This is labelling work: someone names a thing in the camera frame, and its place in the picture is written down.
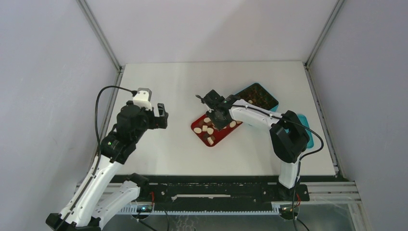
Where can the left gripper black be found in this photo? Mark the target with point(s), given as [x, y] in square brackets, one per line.
[155, 123]

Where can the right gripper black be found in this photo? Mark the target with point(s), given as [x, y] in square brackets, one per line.
[219, 125]

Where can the red chocolate tray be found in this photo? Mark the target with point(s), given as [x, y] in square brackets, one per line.
[205, 130]

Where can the teal chocolate box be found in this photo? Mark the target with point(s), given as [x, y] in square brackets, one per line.
[257, 95]

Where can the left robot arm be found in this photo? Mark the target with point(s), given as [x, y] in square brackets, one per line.
[86, 211]

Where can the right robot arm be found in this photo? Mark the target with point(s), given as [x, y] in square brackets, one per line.
[288, 136]

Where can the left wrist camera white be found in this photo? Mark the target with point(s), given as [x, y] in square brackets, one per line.
[142, 99]

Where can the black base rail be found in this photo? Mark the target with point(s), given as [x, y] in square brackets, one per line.
[220, 193]

